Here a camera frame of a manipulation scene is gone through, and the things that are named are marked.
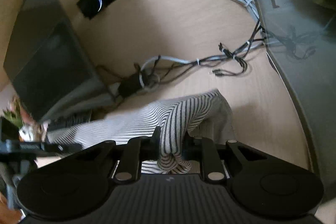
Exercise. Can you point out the potted green plant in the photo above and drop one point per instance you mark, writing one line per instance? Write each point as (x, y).
(29, 129)

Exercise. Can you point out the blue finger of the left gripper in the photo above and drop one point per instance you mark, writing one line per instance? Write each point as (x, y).
(39, 149)

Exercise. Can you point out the black computer monitor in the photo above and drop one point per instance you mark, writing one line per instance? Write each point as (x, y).
(48, 69)

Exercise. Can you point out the grey striped knit garment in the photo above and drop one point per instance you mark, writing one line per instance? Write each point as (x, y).
(202, 115)

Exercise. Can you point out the black keyboard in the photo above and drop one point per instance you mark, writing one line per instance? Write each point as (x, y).
(69, 121)

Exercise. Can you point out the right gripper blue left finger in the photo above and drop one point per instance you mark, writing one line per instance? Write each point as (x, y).
(137, 150)

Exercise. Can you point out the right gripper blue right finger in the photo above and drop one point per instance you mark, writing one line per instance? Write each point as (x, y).
(203, 150)

